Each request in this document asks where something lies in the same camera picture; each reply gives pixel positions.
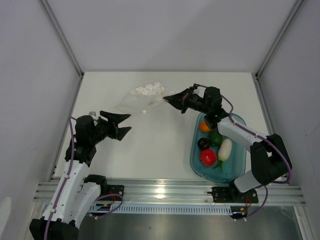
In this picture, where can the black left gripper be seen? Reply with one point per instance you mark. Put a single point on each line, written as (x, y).
(114, 131)

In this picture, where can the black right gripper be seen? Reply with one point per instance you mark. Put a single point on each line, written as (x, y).
(180, 101)

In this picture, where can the clear zip top bag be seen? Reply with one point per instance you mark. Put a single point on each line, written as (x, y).
(144, 98)

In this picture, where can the orange fruit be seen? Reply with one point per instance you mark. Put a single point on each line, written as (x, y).
(203, 127)

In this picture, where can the dark purple plum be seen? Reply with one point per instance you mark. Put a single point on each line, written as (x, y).
(203, 143)

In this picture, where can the green lime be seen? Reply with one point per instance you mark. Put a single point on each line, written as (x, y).
(216, 139)

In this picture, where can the red tomato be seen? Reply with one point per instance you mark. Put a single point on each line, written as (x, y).
(208, 157)

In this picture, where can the white eggplant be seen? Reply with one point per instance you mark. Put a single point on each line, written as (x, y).
(223, 153)

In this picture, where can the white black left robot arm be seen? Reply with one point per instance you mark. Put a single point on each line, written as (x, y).
(77, 190)

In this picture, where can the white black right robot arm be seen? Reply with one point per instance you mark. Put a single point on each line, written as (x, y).
(269, 158)

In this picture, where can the teal plastic tray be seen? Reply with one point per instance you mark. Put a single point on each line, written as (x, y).
(234, 167)

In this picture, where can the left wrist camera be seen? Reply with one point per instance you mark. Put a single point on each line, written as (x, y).
(92, 113)

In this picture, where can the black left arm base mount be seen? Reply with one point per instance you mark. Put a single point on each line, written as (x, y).
(105, 192)

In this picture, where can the white slotted cable duct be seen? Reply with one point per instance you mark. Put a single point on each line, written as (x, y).
(174, 209)

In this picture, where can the right aluminium corner post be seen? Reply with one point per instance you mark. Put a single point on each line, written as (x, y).
(283, 31)

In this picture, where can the aluminium corner post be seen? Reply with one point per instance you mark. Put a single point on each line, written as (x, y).
(283, 31)
(45, 5)

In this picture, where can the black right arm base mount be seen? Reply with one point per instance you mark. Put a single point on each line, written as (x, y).
(228, 194)

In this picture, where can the left aluminium corner post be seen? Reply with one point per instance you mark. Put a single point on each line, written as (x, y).
(45, 5)

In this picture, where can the aluminium front rail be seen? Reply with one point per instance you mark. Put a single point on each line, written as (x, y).
(199, 192)

